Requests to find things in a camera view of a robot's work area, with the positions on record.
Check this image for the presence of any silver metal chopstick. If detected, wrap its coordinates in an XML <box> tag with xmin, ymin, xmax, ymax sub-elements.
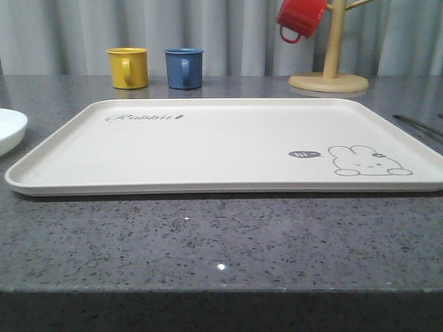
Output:
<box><xmin>393</xmin><ymin>114</ymin><xmax>442</xmax><ymax>143</ymax></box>

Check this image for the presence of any white round plate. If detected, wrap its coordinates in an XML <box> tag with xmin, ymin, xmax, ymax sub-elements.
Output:
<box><xmin>0</xmin><ymin>109</ymin><xmax>28</xmax><ymax>156</ymax></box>

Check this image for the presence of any cream rabbit serving tray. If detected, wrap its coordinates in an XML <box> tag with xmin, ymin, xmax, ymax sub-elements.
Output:
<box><xmin>6</xmin><ymin>98</ymin><xmax>442</xmax><ymax>196</ymax></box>

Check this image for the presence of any blue enamel mug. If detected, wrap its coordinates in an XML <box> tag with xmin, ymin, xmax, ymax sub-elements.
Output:
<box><xmin>165</xmin><ymin>48</ymin><xmax>204</xmax><ymax>89</ymax></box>

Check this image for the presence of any grey pleated curtain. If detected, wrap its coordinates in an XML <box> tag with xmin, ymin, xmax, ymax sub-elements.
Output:
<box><xmin>1</xmin><ymin>1</ymin><xmax>442</xmax><ymax>77</ymax></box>

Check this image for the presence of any yellow enamel mug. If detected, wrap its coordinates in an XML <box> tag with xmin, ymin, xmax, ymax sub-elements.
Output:
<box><xmin>107</xmin><ymin>47</ymin><xmax>149</xmax><ymax>89</ymax></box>

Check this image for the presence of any wooden mug tree stand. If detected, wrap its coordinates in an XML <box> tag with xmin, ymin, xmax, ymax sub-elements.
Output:
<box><xmin>288</xmin><ymin>0</ymin><xmax>371</xmax><ymax>93</ymax></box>

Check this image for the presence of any red enamel mug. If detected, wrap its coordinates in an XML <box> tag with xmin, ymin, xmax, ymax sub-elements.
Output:
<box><xmin>277</xmin><ymin>0</ymin><xmax>327</xmax><ymax>44</ymax></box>

